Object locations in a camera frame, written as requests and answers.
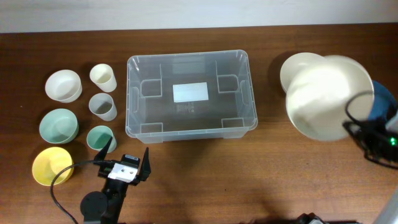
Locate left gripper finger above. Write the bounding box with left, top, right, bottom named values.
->
left=94, top=137, right=113, bottom=161
left=138, top=147, right=151, bottom=181

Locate dark blue plate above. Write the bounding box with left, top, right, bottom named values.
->
left=368, top=80, right=397, bottom=121

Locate yellow bowl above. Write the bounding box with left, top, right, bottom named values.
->
left=32, top=147, right=74, bottom=186

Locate cream plate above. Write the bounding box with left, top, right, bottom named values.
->
left=280, top=52, right=326, bottom=92
left=285, top=55, right=374, bottom=141

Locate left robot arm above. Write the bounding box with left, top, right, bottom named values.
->
left=80, top=138, right=151, bottom=223

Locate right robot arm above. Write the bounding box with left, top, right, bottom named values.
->
left=292, top=113, right=397, bottom=224

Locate clear plastic storage container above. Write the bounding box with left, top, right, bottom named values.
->
left=125, top=50, right=258, bottom=144

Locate white label in container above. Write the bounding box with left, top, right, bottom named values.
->
left=173, top=82, right=209, bottom=103

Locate mint green cup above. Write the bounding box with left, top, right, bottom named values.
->
left=86, top=126, right=117, bottom=153

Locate grey translucent cup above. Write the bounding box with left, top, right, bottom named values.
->
left=88, top=93, right=118, bottom=121

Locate mint green bowl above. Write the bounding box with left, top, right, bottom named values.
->
left=39, top=108, right=79, bottom=144

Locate white small bowl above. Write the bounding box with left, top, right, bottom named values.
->
left=45, top=70, right=83, bottom=103

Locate cream white cup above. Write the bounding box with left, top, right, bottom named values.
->
left=90, top=63, right=117, bottom=93

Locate right black cable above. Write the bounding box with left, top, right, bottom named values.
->
left=344, top=90, right=376, bottom=125

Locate black cable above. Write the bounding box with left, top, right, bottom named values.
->
left=50, top=159, right=110, bottom=224
left=344, top=90, right=376, bottom=125

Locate left black cable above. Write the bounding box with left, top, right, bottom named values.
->
left=50, top=159, right=110, bottom=224

